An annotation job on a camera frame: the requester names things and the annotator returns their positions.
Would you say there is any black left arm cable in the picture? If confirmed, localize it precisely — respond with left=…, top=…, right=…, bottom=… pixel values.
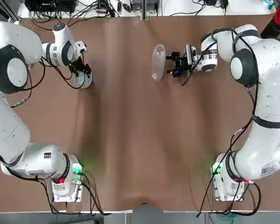
left=0, top=55, right=84, bottom=185

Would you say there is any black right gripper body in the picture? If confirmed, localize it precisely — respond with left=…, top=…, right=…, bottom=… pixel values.
left=175, top=56, right=189, bottom=77

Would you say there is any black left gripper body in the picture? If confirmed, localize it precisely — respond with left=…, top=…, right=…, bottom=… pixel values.
left=69, top=55, right=86, bottom=72

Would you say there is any black left base cable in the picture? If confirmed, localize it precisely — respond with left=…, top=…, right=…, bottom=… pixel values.
left=41, top=174, right=112, bottom=215

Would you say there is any black right base cable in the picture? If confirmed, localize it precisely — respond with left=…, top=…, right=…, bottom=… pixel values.
left=245, top=182, right=263, bottom=214

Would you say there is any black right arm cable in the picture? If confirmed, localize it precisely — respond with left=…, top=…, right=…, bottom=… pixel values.
left=181, top=27, right=262, bottom=219

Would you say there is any black base cable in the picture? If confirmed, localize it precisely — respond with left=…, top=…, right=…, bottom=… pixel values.
left=245, top=182, right=263, bottom=214
left=41, top=174, right=112, bottom=215

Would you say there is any green cable bundle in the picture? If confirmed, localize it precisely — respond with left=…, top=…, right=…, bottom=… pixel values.
left=209, top=211, right=240, bottom=224

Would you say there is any blue and white packet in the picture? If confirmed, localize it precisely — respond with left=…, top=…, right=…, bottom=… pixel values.
left=264, top=0, right=276, bottom=12

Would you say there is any black electronics box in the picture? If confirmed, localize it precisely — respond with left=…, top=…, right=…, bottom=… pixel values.
left=25, top=0, right=77, bottom=12

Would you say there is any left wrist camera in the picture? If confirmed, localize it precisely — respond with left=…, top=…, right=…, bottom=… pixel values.
left=75, top=41, right=88, bottom=55

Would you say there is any aluminium frame post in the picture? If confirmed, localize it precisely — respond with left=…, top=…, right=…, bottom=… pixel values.
left=132, top=203, right=164, bottom=224

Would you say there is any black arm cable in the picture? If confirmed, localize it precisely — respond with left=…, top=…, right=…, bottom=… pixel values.
left=181, top=27, right=262, bottom=219
left=0, top=55, right=84, bottom=185

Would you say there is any tall transparent plastic bottle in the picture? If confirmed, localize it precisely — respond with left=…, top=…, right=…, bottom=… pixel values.
left=151, top=44, right=166, bottom=82

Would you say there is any bowl of ice cubes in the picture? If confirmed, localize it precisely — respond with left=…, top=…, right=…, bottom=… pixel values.
left=74, top=71, right=93, bottom=89

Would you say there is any aluminium camera post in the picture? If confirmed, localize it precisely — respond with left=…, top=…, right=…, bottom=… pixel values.
left=141, top=0, right=148, bottom=21

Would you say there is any black cylindrical object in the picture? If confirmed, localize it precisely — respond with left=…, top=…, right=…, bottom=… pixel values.
left=260, top=16, right=280, bottom=39

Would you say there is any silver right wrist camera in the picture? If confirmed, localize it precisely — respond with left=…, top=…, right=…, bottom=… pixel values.
left=185, top=43, right=198, bottom=66

